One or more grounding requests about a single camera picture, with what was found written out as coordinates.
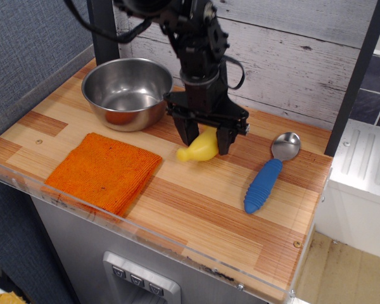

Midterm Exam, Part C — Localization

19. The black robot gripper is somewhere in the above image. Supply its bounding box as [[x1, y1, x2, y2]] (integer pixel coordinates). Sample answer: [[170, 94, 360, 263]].
[[164, 76, 249, 155]]

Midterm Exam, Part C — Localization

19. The yellow toy banana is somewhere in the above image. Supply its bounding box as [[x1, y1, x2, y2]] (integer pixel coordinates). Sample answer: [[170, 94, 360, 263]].
[[176, 127, 219, 162]]

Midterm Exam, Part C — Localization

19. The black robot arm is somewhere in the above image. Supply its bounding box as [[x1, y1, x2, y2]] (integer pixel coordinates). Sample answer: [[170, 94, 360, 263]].
[[113, 1, 249, 155]]

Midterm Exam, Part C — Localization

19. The stainless steel bowl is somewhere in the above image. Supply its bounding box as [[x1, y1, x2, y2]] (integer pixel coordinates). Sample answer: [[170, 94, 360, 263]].
[[82, 58, 174, 132]]

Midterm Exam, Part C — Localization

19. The orange folded cloth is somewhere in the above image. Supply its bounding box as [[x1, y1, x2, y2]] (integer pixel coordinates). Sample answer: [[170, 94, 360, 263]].
[[45, 132, 162, 216]]

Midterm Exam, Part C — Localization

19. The silver toy fridge cabinet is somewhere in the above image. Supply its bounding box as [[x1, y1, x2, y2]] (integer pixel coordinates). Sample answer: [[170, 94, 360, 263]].
[[32, 198, 262, 303]]

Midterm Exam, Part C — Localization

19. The white ribbed toy sink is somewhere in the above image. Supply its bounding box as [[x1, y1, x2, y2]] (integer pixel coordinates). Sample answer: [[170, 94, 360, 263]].
[[314, 120, 380, 257]]

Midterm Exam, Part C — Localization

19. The grey dispenser button panel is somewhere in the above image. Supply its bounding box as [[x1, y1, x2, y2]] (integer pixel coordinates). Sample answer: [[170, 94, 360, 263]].
[[103, 251, 182, 303]]

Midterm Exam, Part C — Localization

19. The clear acrylic table edge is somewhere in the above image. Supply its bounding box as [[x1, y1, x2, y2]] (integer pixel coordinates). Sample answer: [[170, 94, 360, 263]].
[[0, 165, 296, 303]]

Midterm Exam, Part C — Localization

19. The yellow object bottom corner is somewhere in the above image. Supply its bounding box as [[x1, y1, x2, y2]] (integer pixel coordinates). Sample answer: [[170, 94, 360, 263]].
[[0, 293, 27, 304]]

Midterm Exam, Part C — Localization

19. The blue handled metal spoon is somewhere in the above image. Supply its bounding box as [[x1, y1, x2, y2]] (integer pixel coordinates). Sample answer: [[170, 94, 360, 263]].
[[244, 132, 301, 214]]

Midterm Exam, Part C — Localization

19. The black right frame post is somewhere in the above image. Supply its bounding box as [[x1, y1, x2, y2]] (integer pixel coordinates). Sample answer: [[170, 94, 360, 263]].
[[324, 0, 380, 157]]

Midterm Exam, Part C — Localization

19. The black frame post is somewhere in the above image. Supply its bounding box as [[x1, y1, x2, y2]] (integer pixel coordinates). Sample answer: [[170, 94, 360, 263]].
[[324, 0, 380, 157], [87, 0, 120, 65]]

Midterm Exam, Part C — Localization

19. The black left frame post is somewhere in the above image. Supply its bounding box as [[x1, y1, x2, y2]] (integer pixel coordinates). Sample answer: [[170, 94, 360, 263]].
[[87, 0, 120, 65]]

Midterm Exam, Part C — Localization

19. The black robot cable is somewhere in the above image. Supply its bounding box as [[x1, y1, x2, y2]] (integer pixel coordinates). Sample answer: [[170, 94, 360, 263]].
[[63, 0, 153, 44]]

